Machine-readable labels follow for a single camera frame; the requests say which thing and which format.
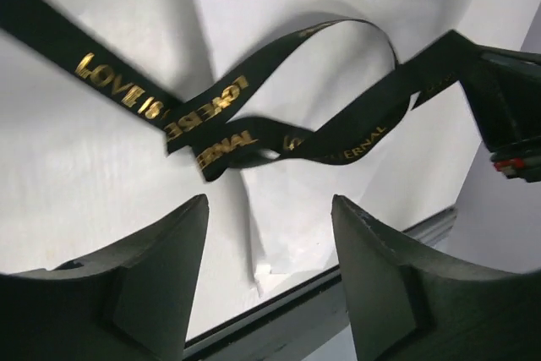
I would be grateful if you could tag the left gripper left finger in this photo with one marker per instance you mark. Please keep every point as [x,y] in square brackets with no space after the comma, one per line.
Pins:
[130,300]

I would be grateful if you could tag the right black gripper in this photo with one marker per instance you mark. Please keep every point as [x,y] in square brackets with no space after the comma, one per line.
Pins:
[503,91]

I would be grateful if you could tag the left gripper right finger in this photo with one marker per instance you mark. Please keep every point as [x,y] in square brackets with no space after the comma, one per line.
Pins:
[407,301]

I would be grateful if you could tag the black printed ribbon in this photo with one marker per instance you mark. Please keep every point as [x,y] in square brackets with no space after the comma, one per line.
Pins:
[209,124]

